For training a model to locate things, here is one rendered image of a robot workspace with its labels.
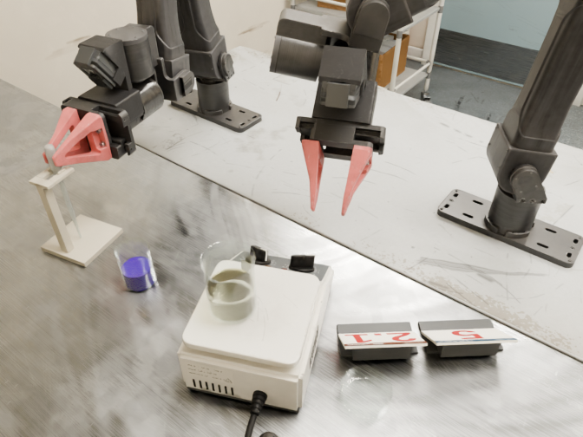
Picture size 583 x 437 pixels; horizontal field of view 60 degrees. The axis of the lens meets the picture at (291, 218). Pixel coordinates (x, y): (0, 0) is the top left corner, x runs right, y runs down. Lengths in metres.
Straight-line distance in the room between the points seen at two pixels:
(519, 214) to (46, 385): 0.63
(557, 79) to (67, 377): 0.65
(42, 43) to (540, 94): 1.65
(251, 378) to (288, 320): 0.07
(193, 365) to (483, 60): 3.19
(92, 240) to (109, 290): 0.10
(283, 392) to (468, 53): 3.19
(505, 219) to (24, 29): 1.61
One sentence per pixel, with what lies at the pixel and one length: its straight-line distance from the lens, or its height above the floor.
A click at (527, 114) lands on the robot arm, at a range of 0.69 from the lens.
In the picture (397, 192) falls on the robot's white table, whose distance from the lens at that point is 0.84.
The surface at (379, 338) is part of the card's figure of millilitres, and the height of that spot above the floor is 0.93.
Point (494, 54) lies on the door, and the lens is 3.51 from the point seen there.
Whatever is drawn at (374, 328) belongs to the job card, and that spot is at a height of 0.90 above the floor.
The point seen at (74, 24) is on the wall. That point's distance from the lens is 2.04.
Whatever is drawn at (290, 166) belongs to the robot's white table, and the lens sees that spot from 0.89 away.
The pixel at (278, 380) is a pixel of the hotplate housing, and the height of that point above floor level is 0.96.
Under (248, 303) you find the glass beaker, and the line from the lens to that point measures 0.51.
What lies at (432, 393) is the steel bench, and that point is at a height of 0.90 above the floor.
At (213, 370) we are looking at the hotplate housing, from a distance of 0.53.
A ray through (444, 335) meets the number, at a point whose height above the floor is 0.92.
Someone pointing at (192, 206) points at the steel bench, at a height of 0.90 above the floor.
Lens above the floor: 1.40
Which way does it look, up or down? 40 degrees down
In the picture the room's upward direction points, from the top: straight up
